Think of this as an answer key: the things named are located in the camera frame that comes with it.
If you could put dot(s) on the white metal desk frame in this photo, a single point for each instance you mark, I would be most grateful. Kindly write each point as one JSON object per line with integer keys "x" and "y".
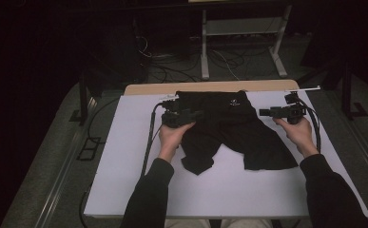
{"x": 242, "y": 27}

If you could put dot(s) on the person's right hand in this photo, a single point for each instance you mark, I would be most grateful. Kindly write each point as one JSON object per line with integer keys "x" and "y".
{"x": 300, "y": 136}

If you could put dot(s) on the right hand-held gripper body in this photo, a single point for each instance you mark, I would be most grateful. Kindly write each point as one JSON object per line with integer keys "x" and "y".
{"x": 295, "y": 110}

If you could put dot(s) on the black shorts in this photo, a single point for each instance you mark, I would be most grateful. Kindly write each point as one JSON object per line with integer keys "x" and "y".
{"x": 235, "y": 136}

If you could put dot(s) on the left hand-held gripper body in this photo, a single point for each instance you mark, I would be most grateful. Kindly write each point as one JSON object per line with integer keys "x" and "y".
{"x": 173, "y": 118}

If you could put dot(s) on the white board table cover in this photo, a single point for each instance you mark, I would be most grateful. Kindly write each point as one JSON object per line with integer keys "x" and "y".
{"x": 235, "y": 196}

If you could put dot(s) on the black metal stand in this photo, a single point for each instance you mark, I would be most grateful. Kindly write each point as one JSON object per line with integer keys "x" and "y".
{"x": 347, "y": 91}
{"x": 83, "y": 101}

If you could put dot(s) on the person's left hand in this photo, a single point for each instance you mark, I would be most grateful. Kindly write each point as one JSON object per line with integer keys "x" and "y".
{"x": 172, "y": 139}

